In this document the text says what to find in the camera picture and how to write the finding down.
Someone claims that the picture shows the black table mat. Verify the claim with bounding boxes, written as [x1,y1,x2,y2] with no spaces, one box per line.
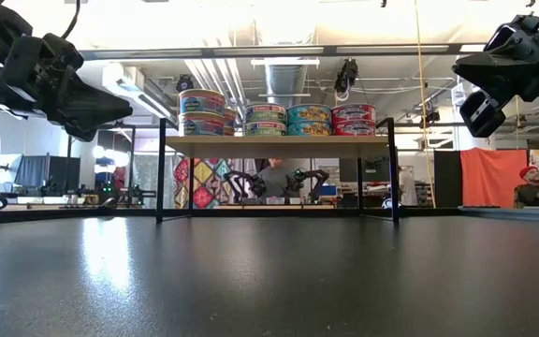
[0,212,539,337]

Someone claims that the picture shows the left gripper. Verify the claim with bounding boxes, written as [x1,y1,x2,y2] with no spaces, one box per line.
[0,32,134,143]

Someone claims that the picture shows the silver ribbed ceiling duct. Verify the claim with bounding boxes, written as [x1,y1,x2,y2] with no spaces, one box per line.
[264,64,309,110]

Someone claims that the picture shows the red label can silver lid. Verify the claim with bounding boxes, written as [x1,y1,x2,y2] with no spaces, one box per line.
[332,120,377,137]
[330,103,377,123]

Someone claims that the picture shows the black table frame rails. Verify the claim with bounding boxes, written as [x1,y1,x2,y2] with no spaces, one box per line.
[0,205,539,225]

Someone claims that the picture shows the white ceiling air duct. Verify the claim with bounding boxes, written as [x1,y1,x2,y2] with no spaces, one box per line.
[103,63,175,121]

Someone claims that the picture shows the black panel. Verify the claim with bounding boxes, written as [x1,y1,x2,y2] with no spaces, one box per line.
[433,149,462,208]

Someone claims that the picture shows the black rack frame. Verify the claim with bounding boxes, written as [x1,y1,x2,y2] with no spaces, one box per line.
[61,122,138,198]

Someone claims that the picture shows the wooden shelf black metal frame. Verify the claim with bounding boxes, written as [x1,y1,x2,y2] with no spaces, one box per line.
[154,116,401,224]

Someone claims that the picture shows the orange cloth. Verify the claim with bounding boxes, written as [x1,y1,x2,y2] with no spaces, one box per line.
[459,147,530,210]

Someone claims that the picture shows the yellow hanging cord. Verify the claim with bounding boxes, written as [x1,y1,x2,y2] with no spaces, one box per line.
[413,0,438,209]

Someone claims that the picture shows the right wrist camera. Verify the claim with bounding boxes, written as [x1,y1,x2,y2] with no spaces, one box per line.
[459,88,508,139]

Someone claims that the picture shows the colourful patchwork quilt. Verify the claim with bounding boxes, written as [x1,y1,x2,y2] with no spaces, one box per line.
[172,156,242,211]

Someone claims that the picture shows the teal label can silver lid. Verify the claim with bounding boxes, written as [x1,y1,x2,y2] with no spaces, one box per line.
[286,103,332,123]
[287,120,332,137]

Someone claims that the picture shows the blue grey partition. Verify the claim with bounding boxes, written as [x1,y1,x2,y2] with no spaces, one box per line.
[14,154,82,191]

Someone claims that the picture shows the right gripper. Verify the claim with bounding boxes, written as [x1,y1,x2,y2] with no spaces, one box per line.
[451,8,539,107]

